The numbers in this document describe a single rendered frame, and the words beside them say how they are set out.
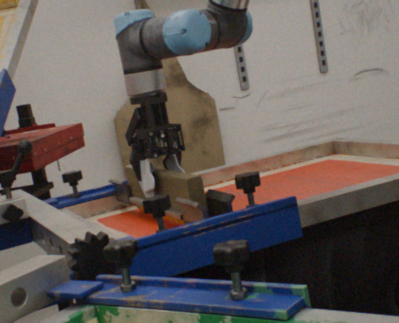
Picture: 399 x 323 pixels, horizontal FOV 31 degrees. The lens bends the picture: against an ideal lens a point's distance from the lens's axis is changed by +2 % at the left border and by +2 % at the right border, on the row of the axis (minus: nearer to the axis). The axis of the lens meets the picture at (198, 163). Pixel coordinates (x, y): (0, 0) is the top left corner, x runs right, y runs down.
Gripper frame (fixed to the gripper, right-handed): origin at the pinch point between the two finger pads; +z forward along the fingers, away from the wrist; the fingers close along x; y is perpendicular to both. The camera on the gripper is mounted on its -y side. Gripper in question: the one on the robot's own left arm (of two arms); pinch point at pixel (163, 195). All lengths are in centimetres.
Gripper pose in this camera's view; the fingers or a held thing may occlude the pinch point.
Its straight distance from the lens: 140.7
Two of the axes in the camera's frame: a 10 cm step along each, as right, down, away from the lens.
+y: 3.9, 0.6, -9.2
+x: 9.0, -2.2, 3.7
